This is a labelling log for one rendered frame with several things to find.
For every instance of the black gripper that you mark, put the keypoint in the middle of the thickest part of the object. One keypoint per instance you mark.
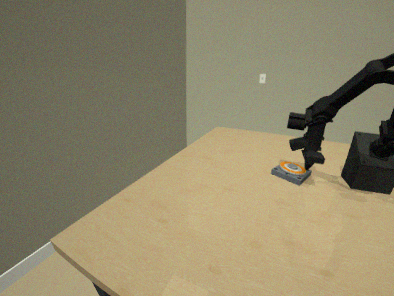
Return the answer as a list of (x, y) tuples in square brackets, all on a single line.
[(312, 155)]

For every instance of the round orange-rimmed white plate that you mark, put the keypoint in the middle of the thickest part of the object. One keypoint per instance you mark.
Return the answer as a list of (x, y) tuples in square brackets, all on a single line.
[(284, 166)]

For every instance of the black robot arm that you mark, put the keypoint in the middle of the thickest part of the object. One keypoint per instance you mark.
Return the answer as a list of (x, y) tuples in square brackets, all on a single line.
[(323, 110)]

